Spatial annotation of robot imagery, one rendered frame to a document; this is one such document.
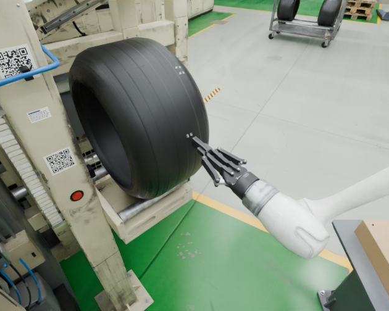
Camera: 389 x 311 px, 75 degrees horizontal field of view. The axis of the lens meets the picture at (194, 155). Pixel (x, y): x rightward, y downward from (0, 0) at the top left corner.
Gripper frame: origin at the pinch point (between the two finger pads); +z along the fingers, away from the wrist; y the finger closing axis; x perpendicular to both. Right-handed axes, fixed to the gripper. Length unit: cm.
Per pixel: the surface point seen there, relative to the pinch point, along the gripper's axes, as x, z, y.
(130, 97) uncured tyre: -13.4, 16.4, 13.2
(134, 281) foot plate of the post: 126, 18, 23
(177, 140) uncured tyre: -1.3, 5.2, 5.1
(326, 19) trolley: 96, 177, -500
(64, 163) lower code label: 6.5, 23.7, 33.5
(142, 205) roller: 34.4, 12.6, 15.0
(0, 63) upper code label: -25, 28, 37
